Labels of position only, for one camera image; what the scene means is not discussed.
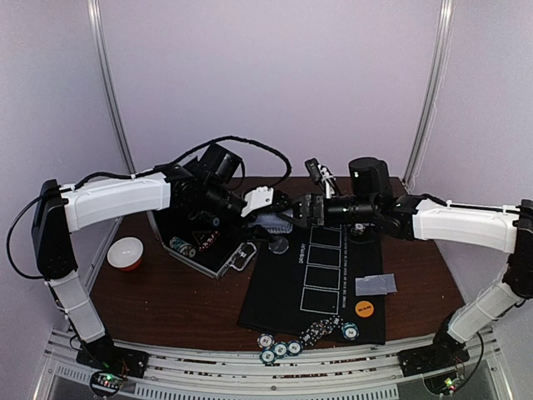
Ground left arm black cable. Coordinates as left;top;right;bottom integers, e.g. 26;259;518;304
174;135;293;188

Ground aluminium poker chip case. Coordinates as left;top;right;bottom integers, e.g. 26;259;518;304
149;208;258;279

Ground dealt face-down playing cards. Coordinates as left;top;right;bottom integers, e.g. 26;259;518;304
373;274;397;295

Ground white blue poker chip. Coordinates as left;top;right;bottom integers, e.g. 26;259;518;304
257;333;275;349

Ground clear round dealer button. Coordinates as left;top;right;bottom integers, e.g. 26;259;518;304
268;236;289;255

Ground chip stack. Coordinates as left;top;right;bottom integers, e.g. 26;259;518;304
350;223;366;237

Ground right aluminium corner post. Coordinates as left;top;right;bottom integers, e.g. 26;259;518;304
402;0;455;191

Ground grey playing card deck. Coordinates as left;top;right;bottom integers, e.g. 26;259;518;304
256;213;293;234

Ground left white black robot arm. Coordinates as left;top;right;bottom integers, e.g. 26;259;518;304
23;142;247;370

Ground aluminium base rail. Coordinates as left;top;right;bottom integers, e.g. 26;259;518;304
35;327;511;400

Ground teal white poker chip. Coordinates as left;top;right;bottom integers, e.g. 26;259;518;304
341;322;360;341

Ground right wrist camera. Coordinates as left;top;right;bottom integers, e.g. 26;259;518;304
304;158;341;198

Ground orange white bowl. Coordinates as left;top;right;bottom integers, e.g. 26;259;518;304
107;237;144;272

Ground poker chip row with 10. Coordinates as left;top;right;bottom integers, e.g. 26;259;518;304
169;237;197;258

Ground black poker table mat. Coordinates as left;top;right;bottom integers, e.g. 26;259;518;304
237;227;386;344

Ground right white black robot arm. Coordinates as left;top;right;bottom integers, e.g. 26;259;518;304
294;157;532;368

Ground orange big blind button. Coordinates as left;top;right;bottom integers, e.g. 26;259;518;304
354;300;375;318

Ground red dice set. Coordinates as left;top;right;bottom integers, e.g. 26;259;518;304
199;231;220;252

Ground spread black poker chips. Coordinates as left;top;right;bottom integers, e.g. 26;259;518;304
299;315;344;347

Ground poker chip row with 100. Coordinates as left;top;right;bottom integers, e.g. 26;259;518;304
198;211;220;228

